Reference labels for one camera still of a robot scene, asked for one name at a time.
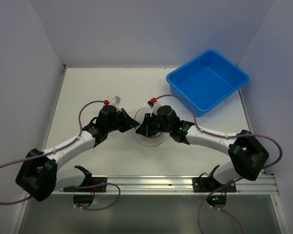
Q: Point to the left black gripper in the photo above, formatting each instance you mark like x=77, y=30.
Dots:
x=123, y=119

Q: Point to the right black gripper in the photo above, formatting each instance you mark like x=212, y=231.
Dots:
x=148, y=124

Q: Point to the white mesh laundry bag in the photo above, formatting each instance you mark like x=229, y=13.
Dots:
x=147, y=141

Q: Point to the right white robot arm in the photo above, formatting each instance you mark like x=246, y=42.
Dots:
x=247, y=155

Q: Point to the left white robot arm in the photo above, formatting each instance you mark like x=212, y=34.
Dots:
x=38, y=173

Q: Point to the blue plastic tub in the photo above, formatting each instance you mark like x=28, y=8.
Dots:
x=206, y=80

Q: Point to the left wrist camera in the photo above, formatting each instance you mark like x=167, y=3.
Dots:
x=116, y=102

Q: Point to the aluminium mounting rail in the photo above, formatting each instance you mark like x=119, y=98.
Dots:
x=185, y=185

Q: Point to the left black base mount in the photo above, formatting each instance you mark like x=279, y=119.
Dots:
x=89, y=180

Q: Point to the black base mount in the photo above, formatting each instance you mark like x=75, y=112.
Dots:
x=89, y=180
x=204, y=183

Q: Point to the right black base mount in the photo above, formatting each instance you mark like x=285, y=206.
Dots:
x=204, y=183

